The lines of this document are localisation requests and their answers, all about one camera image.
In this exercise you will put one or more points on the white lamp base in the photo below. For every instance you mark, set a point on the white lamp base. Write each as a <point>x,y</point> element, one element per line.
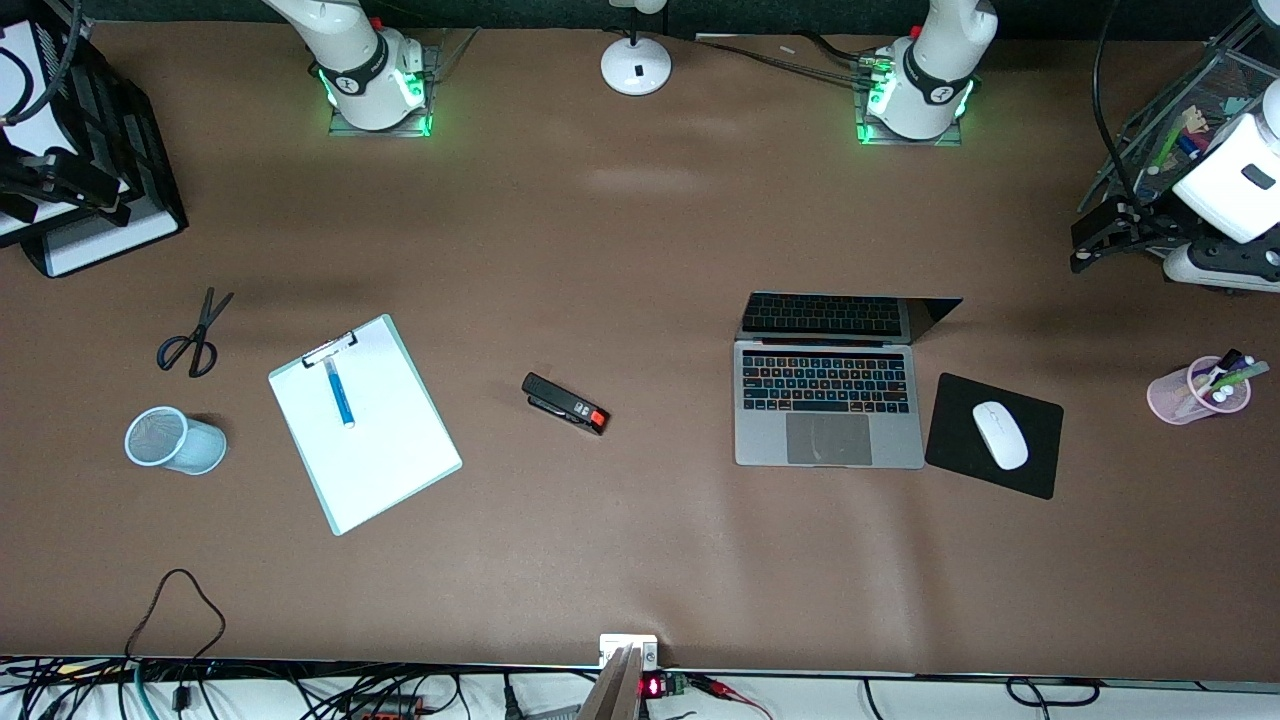
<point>636,65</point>

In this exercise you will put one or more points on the white paper stack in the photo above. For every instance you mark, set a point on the white paper stack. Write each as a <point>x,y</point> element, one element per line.
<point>110,245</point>
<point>60,228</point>
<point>35,80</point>

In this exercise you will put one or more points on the light green marker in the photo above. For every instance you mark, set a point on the light green marker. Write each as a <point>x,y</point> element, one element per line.
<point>1245,376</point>

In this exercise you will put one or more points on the grey stand post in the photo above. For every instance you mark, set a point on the grey stand post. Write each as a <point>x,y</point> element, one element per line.
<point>615,690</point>

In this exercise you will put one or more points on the white mounting bracket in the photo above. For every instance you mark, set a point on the white mounting bracket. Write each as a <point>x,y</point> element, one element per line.
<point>628,645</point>

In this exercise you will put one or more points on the red display circuit board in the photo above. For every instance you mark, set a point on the red display circuit board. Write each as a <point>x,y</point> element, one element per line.
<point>655,687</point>

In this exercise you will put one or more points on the black mouse pad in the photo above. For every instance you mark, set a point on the black mouse pad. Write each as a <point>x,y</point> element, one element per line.
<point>950,450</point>

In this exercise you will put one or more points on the light blue mesh cup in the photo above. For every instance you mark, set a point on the light blue mesh cup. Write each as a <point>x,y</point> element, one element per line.
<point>195,450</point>

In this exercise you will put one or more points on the black stacked document tray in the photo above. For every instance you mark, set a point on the black stacked document tray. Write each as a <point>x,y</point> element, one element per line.
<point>130,130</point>

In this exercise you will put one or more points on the black marker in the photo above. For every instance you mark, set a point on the black marker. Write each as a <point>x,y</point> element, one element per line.
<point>1229,358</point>

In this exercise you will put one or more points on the mint green clipboard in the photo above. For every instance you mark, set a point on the mint green clipboard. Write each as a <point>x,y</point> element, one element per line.
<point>393,333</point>

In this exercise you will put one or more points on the blue marker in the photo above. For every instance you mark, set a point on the blue marker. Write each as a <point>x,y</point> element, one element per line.
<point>342,400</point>

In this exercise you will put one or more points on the white computer mouse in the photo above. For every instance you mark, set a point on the white computer mouse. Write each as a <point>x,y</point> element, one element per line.
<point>1000,435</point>

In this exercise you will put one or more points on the black stapler with red end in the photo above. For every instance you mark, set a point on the black stapler with red end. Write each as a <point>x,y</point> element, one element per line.
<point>560,400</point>

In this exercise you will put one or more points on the green pen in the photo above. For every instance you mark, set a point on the green pen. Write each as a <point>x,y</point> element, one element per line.
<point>1165,148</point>

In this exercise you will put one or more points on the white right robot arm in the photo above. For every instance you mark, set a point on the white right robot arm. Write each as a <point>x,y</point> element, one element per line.
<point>360,60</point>

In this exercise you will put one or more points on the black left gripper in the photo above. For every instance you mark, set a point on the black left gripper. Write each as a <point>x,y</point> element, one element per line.
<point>1146,222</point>

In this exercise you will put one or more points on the silver laptop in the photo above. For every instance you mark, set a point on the silver laptop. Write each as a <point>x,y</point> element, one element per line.
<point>830,440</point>

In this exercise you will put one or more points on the black scissors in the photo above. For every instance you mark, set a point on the black scissors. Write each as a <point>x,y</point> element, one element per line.
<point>201,333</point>

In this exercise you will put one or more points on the pink mesh pen cup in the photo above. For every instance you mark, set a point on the pink mesh pen cup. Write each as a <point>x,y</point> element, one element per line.
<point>1170,400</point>

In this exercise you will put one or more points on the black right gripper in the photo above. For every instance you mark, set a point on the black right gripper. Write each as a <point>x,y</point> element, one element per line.
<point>30,180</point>

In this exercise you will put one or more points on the white paper sheet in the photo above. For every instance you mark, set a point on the white paper sheet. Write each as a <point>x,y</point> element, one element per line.
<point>380,450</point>

